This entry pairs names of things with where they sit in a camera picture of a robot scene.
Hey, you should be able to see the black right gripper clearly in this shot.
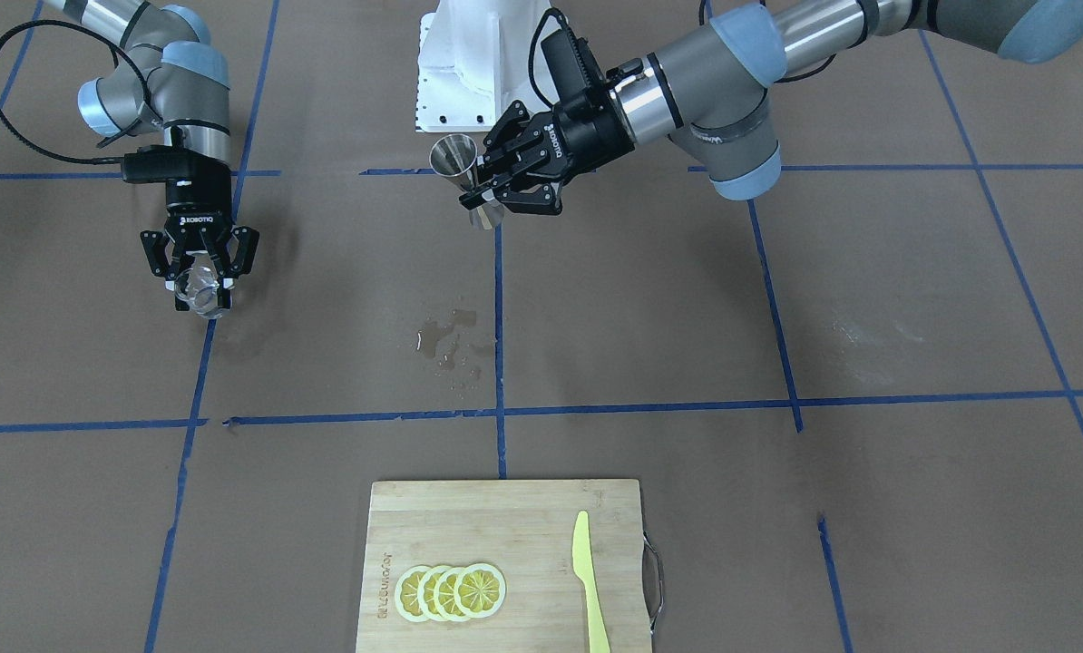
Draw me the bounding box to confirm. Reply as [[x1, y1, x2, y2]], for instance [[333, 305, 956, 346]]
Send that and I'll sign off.
[[140, 181, 260, 311]]

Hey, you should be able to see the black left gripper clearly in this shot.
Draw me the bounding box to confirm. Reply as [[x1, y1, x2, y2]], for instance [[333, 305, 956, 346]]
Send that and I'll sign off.
[[460, 95, 636, 216]]

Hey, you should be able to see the clear glass shaker cup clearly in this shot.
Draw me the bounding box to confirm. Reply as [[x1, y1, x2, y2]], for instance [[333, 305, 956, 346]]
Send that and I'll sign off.
[[171, 259, 230, 321]]

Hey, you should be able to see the steel jigger measuring cup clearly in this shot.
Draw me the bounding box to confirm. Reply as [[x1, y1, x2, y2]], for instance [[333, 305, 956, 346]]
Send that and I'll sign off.
[[429, 133, 504, 230]]

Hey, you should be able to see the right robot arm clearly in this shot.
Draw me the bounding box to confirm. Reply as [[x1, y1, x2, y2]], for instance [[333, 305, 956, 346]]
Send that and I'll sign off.
[[56, 1, 259, 319]]

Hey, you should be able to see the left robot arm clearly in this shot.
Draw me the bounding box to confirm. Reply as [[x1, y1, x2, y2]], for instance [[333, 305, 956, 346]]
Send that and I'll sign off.
[[458, 1, 1083, 216]]

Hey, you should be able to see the bamboo cutting board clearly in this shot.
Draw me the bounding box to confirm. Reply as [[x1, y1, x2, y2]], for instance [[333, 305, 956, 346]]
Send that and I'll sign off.
[[356, 479, 653, 652]]

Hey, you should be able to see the yellow plastic knife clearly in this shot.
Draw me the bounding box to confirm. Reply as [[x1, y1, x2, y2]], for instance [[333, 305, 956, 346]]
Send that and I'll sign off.
[[571, 510, 610, 652]]

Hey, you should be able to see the lemon slice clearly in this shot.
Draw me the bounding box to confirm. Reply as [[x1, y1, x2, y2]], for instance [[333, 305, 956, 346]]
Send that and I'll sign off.
[[395, 565, 430, 623], [454, 562, 507, 619], [433, 567, 470, 623], [416, 565, 451, 621]]

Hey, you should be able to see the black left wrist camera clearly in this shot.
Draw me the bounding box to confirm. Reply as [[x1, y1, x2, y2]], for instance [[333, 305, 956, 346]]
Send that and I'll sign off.
[[542, 30, 605, 108]]

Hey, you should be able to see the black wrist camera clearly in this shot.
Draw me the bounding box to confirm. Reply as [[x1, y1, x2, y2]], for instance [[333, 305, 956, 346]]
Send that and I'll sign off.
[[120, 145, 210, 183], [542, 30, 605, 108]]

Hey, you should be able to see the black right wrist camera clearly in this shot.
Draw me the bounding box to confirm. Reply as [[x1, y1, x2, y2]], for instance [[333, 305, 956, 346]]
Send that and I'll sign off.
[[120, 145, 210, 183]]

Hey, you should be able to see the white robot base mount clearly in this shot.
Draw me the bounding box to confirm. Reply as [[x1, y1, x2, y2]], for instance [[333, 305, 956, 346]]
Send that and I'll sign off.
[[415, 1, 557, 133]]

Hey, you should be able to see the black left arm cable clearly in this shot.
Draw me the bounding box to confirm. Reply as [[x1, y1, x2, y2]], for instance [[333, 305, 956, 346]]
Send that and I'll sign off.
[[530, 9, 570, 108]]

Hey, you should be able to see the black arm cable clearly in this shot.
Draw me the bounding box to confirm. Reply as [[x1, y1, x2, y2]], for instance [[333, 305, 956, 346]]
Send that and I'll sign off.
[[530, 9, 570, 108], [0, 19, 171, 166]]

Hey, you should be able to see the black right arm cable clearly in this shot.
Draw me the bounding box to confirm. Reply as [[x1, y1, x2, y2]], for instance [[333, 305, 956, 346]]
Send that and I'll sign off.
[[0, 19, 171, 166]]

